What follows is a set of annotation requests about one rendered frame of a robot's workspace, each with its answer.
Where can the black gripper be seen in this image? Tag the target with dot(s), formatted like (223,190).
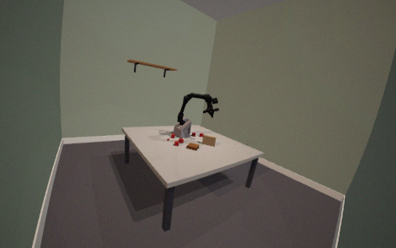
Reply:
(212,112)

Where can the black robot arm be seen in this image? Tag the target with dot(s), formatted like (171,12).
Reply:
(208,99)

